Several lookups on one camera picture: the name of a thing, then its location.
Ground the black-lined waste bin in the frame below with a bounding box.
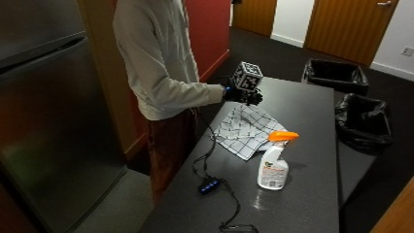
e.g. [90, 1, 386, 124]
[334, 92, 394, 155]
[299, 57, 370, 96]

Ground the white marker cube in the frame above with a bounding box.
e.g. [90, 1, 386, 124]
[230, 61, 264, 93]

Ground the the person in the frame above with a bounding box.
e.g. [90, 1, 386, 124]
[112, 0, 264, 205]

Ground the white spray bottle orange trigger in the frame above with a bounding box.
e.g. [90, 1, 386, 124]
[256, 130, 299, 191]

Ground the black cable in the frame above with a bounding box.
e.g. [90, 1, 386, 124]
[190, 110, 261, 233]

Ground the black hub with blue lights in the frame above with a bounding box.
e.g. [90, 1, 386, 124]
[197, 178, 222, 195]

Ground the wooden door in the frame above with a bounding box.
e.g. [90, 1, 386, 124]
[302, 0, 401, 67]
[230, 0, 278, 38]

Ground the stainless steel refrigerator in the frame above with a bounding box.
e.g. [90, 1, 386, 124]
[0, 0, 129, 233]

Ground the white checked cloth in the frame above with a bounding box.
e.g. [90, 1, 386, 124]
[209, 103, 287, 162]

